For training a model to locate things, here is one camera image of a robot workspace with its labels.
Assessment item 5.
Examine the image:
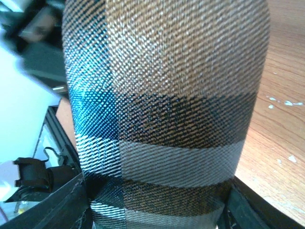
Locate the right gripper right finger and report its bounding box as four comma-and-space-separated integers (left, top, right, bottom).
218, 177, 304, 229

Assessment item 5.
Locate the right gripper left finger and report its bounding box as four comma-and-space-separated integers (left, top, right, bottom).
1, 174, 93, 229

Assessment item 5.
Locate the plaid brown glasses case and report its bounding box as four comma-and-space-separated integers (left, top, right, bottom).
62, 0, 270, 229

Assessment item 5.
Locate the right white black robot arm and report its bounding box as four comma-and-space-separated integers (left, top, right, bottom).
0, 142, 301, 229

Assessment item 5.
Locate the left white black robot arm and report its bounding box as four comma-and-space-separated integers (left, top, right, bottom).
0, 0, 68, 98

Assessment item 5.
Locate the black enclosure frame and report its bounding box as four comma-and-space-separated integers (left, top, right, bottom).
44, 106, 81, 174

